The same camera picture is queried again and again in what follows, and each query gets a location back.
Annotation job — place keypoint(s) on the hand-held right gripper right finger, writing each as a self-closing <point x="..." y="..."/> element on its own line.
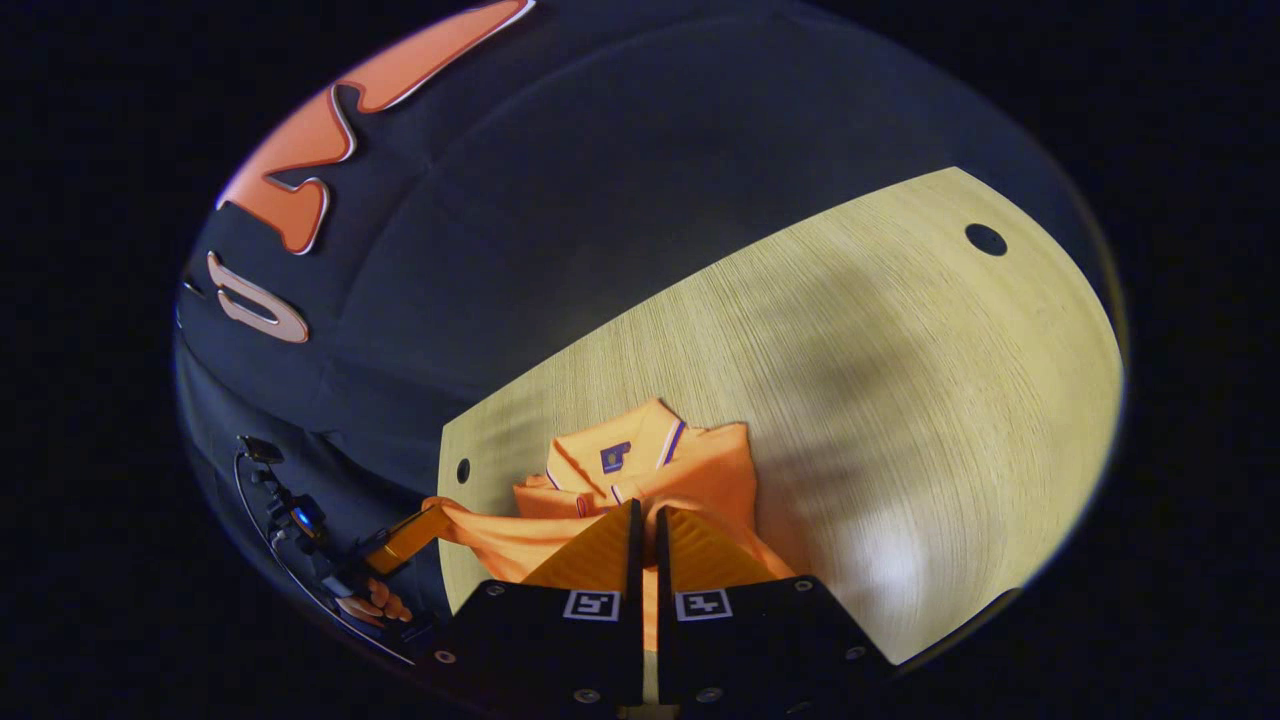
<point x="760" y="640"/>

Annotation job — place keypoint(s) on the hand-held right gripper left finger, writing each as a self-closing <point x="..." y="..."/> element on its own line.
<point x="560" y="640"/>

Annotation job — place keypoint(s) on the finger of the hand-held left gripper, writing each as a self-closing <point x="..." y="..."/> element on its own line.
<point x="410" y="540"/>

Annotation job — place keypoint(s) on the orange polo T-shirt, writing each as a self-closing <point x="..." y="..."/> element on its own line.
<point x="690" y="480"/>

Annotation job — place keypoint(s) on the black backdrop cloth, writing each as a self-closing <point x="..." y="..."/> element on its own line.
<point x="600" y="180"/>

